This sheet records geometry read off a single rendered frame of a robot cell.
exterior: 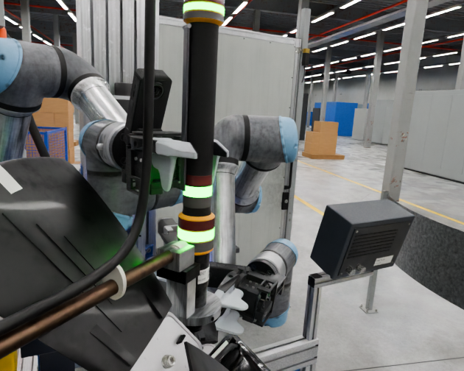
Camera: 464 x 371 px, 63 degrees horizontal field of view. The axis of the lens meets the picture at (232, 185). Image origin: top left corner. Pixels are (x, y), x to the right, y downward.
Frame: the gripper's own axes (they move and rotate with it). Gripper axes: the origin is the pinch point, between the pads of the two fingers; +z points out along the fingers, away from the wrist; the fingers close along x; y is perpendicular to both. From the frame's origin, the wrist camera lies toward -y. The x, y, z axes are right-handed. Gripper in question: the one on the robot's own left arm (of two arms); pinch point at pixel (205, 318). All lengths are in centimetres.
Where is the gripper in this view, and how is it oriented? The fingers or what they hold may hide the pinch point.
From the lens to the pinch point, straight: 64.4
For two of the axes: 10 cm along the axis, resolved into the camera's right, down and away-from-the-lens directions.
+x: -1.5, 9.6, 2.5
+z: -4.3, 1.7, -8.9
